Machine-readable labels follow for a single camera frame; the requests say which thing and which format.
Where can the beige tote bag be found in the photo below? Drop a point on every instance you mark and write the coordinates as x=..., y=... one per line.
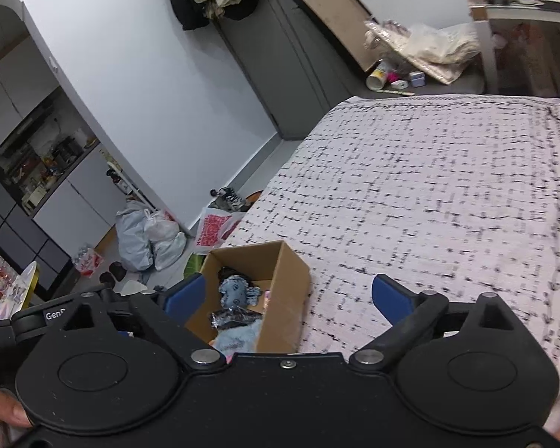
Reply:
x=442, y=54

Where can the black packaged cloth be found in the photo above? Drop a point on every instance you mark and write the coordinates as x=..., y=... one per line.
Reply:
x=230, y=318

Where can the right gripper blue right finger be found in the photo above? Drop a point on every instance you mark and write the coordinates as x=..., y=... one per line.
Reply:
x=394, y=301

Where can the dark grey door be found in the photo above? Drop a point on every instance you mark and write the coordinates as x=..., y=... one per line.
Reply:
x=296, y=72

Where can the white patterned bed cover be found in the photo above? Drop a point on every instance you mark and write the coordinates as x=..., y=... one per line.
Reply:
x=457, y=194

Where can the brown cardboard box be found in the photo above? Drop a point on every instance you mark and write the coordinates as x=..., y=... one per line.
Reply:
x=282, y=276

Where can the green leaf mat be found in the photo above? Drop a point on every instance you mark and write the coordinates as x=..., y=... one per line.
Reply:
x=193, y=265

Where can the white plastic bag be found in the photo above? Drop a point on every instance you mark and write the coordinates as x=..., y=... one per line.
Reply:
x=166, y=237

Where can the grey pink fuzzy slipper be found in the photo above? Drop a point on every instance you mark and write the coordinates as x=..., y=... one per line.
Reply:
x=238, y=339

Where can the grey plastic bag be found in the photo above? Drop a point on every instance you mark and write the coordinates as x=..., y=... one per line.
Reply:
x=134, y=248

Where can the framed board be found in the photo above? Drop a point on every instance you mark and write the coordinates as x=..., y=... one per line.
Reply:
x=344, y=24

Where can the white desk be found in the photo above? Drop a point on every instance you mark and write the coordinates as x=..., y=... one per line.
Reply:
x=484, y=14

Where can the blue denim plush toy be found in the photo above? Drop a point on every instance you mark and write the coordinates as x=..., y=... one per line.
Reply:
x=238, y=292

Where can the red patterned plastic bag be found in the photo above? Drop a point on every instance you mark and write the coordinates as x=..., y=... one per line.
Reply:
x=214, y=227

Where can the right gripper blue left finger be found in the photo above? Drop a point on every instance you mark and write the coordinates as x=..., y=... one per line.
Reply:
x=181, y=301

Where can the paper cup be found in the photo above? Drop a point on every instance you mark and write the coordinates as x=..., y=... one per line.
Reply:
x=378, y=78

